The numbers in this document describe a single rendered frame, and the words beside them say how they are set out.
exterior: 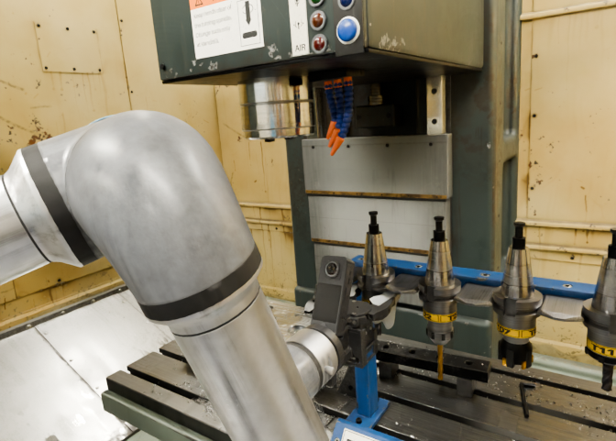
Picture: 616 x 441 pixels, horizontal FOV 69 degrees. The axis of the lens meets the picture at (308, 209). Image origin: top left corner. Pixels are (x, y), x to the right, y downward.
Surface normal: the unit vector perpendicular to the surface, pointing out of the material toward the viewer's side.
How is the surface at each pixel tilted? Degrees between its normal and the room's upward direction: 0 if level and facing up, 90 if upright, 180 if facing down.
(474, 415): 0
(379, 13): 90
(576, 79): 90
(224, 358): 97
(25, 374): 24
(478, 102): 90
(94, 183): 71
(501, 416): 0
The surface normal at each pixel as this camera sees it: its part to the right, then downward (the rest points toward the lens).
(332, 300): -0.55, -0.28
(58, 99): 0.83, 0.06
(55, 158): 0.09, -0.56
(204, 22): -0.55, 0.21
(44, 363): 0.28, -0.87
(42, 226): -0.23, 0.43
